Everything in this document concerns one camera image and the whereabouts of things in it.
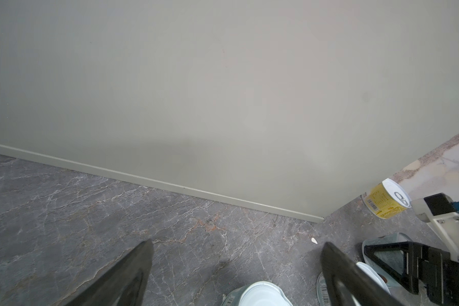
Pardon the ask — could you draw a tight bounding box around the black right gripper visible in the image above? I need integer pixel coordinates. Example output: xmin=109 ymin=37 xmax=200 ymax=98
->
xmin=364 ymin=241 xmax=459 ymax=305

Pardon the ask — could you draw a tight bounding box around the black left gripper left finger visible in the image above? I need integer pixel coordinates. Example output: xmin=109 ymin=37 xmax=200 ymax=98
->
xmin=68 ymin=239 xmax=154 ymax=305

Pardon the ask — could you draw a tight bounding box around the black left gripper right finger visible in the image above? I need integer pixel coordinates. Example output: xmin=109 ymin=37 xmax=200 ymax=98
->
xmin=320 ymin=242 xmax=401 ymax=306

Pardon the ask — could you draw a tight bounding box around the lime label can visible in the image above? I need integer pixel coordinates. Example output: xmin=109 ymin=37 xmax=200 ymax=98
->
xmin=362 ymin=233 xmax=411 ymax=288

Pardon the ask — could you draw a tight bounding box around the green label can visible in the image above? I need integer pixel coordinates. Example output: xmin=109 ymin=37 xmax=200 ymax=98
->
xmin=317 ymin=262 xmax=391 ymax=306

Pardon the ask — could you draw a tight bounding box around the yellow label can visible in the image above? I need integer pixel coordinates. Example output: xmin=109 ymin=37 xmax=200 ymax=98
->
xmin=361 ymin=178 xmax=411 ymax=219

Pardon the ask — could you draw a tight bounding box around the grey metal cabinet box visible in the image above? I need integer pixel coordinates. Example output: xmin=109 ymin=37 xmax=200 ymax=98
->
xmin=0 ymin=1 xmax=459 ymax=222

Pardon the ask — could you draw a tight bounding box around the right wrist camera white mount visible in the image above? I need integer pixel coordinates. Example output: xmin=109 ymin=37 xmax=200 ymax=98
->
xmin=411 ymin=193 xmax=459 ymax=262

